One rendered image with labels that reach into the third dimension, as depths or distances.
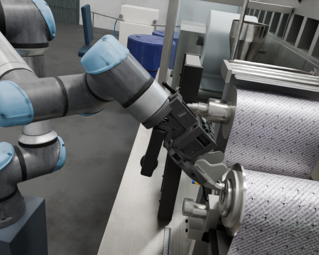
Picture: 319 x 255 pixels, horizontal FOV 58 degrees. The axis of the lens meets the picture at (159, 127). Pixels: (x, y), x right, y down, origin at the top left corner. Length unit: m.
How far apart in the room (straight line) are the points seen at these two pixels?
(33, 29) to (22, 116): 0.40
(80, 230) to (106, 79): 1.81
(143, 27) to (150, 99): 5.83
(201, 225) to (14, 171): 0.55
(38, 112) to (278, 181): 0.46
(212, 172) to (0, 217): 0.69
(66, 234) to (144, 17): 5.00
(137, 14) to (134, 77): 5.92
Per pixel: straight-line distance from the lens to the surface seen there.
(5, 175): 0.94
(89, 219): 2.29
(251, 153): 0.78
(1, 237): 1.01
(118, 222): 1.01
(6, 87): 0.51
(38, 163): 0.96
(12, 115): 0.51
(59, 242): 2.17
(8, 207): 1.01
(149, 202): 1.10
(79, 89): 0.54
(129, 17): 6.44
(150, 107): 0.49
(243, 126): 0.74
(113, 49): 0.49
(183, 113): 0.51
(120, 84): 0.48
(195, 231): 0.70
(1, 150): 0.95
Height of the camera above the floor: 1.63
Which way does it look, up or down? 27 degrees down
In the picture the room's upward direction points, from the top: 9 degrees clockwise
